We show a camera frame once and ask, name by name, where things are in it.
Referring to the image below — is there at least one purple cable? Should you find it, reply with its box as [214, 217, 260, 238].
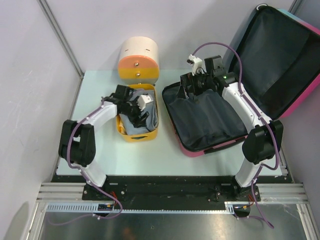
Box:
[47, 96, 124, 227]
[191, 42, 281, 230]

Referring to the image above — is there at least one grey blue cloth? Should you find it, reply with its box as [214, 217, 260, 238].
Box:
[119, 88, 159, 135]

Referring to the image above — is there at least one yellow cloth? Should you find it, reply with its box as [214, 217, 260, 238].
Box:
[116, 116, 127, 135]

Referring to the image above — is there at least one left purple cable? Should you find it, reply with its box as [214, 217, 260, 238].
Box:
[47, 96, 124, 227]

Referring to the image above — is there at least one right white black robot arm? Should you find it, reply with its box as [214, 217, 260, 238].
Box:
[177, 54, 284, 201]

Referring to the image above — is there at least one pink and teal children's suitcase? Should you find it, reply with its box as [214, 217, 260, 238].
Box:
[162, 5, 320, 158]

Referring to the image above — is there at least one grey slotted cable duct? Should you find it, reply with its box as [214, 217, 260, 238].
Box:
[46, 201, 236, 215]

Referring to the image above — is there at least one round pastel drawer cabinet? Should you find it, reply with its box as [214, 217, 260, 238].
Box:
[117, 36, 160, 85]

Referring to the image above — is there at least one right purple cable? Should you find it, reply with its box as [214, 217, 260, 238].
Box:
[191, 42, 281, 230]

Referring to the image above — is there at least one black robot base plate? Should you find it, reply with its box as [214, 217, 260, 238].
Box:
[51, 174, 261, 206]

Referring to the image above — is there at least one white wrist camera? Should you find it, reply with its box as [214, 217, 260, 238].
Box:
[137, 94, 154, 111]
[186, 54, 203, 76]

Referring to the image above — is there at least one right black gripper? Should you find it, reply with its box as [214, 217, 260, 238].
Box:
[176, 69, 213, 100]

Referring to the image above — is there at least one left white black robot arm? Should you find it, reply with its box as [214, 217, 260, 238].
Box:
[58, 85, 155, 200]

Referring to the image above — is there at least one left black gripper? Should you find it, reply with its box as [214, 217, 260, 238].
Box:
[119, 96, 148, 128]

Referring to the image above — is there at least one yellow plastic basket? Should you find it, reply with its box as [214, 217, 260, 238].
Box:
[115, 83, 159, 143]

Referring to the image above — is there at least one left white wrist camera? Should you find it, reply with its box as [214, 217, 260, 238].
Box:
[137, 94, 154, 111]

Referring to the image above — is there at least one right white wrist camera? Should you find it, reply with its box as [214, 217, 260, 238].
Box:
[186, 54, 203, 76]

